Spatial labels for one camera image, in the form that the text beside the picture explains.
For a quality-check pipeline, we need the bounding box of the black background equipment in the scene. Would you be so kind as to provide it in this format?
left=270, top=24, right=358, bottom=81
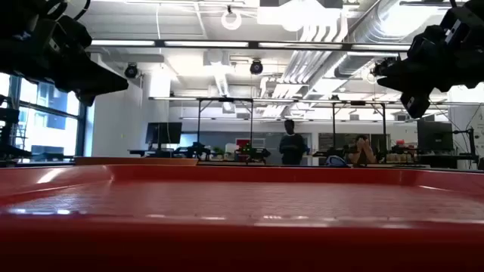
left=0, top=94, right=33, bottom=167

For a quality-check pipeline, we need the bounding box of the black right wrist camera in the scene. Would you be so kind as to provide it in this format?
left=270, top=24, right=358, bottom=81
left=399, top=91, right=433, bottom=120

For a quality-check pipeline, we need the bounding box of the seated person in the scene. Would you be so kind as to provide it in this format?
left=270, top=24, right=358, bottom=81
left=346, top=134, right=378, bottom=166

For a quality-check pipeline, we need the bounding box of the silver ventilation duct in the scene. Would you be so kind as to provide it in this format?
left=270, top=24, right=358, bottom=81
left=334, top=0, right=417, bottom=79

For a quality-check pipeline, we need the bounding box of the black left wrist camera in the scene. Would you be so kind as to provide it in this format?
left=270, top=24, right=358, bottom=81
left=74, top=89, right=98, bottom=108

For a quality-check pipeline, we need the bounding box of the red plastic tray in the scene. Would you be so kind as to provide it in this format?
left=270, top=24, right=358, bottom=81
left=0, top=163, right=484, bottom=272

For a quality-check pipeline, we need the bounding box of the black computer monitor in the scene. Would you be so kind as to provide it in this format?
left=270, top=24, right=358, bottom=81
left=417, top=119, right=455, bottom=152
left=145, top=122, right=183, bottom=145

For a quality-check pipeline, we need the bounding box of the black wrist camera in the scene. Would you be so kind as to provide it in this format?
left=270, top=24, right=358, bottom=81
left=399, top=91, right=433, bottom=120
left=74, top=89, right=98, bottom=108

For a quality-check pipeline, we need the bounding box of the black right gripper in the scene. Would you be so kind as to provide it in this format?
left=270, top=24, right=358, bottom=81
left=371, top=0, right=484, bottom=94

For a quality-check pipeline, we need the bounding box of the white ring ceiling lamp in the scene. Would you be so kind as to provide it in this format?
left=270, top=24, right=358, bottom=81
left=221, top=9, right=243, bottom=31

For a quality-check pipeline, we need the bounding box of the blue rounded bag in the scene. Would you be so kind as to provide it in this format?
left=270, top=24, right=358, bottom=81
left=325, top=154, right=351, bottom=168

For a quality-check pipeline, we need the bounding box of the long ceiling light bar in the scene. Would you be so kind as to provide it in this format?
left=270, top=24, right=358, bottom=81
left=90, top=39, right=411, bottom=52

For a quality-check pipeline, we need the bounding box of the standing person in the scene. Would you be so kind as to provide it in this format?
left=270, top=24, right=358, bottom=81
left=278, top=119, right=309, bottom=166

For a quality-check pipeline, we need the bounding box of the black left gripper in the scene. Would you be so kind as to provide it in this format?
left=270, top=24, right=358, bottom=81
left=0, top=0, right=129, bottom=95

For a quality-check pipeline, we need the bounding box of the black background rig frame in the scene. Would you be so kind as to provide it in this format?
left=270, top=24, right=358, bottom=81
left=196, top=97, right=255, bottom=152
left=331, top=100, right=388, bottom=156

